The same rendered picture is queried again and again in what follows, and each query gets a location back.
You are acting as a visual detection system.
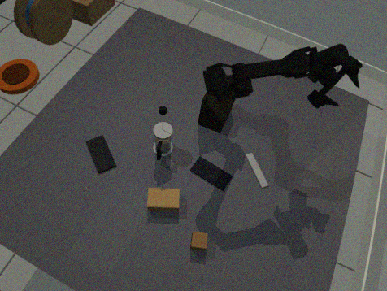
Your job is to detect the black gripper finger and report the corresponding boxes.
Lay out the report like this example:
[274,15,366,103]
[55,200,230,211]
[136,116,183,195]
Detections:
[346,70,359,88]
[322,95,339,106]

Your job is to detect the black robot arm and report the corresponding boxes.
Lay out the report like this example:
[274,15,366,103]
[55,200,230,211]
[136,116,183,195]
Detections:
[203,44,349,102]

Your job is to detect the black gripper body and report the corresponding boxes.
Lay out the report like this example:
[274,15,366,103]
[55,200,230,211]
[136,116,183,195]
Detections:
[308,56,363,109]

